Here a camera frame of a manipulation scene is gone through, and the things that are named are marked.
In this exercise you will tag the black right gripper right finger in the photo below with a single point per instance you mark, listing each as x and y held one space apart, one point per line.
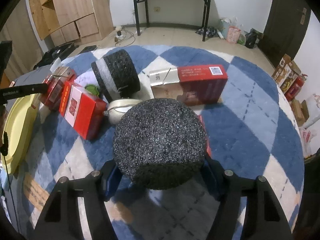
264 216

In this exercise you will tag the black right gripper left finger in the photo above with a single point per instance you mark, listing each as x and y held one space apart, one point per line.
60 219

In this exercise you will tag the black white striped foam cylinder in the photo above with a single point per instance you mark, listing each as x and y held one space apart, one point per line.
116 75

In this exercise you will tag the yellow plastic basin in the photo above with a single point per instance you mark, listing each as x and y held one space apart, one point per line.
19 127

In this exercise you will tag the red brown cigarette carton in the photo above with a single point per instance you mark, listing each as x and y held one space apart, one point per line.
56 82

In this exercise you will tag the black case on floor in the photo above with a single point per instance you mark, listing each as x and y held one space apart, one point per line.
63 51

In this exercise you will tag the red white box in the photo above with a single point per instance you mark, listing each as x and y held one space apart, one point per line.
82 110

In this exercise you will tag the green small object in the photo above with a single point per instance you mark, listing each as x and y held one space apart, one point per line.
93 89

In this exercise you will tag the blue white checkered rug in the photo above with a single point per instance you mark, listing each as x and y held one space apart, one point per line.
252 132

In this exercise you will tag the black flat tray on floor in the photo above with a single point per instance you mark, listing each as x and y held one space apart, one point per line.
88 49

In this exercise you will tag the wooden cabinet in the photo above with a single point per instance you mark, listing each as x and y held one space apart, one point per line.
62 21

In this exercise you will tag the white computer mouse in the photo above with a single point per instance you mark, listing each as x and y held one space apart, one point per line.
118 108

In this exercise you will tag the red fire extinguisher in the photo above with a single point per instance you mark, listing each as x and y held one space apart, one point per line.
295 87

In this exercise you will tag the large red brown carton box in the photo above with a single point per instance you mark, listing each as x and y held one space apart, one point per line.
192 85

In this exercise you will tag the black bag on floor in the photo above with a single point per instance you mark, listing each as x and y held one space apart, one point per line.
251 38

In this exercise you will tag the pink bag on floor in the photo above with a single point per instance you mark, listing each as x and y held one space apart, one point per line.
233 34

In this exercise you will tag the dark door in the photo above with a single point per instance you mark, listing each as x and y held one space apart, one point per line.
285 29

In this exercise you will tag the power strip with cables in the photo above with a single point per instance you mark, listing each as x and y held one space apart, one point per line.
123 37

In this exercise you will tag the cardboard boxes by wall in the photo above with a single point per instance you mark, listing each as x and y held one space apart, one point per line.
286 73

